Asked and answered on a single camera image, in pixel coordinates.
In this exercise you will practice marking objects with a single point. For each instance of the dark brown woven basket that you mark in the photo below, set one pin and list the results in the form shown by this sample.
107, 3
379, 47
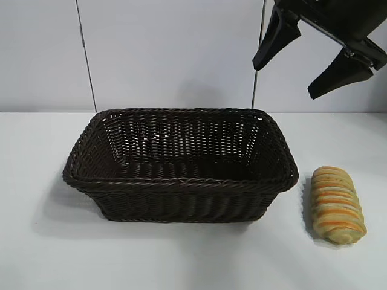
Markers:
166, 199

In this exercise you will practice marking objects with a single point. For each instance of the long striped bread roll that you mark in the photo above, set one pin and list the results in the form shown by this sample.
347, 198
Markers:
335, 205

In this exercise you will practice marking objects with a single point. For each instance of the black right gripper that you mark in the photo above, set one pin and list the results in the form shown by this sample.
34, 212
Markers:
341, 15

